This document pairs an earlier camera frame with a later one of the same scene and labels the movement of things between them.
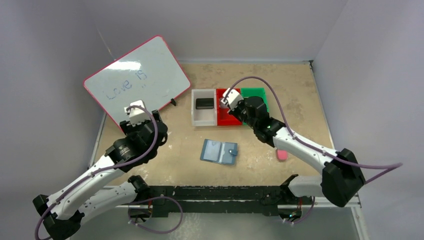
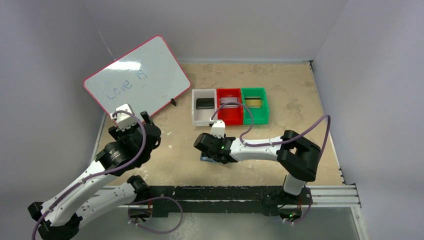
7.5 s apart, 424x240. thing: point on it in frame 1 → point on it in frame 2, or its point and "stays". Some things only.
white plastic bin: (203, 117) stays
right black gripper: (240, 110) → (203, 144)
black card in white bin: (204, 103) stays
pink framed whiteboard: (151, 73) stays
